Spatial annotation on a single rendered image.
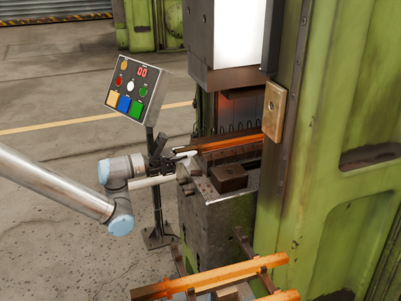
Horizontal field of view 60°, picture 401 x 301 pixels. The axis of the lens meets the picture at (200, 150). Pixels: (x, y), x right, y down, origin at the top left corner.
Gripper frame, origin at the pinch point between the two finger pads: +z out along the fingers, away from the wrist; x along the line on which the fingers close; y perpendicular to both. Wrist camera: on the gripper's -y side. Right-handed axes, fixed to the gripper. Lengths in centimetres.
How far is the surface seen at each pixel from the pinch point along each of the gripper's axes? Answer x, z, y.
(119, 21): -513, 54, 52
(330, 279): 42, 44, 46
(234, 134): -9.7, 22.7, 2.2
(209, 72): 7.5, 3.2, -33.5
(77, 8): -800, 5, 74
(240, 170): 16.4, 12.8, 2.4
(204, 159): 5.5, 2.8, 2.0
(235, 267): 54, -7, 6
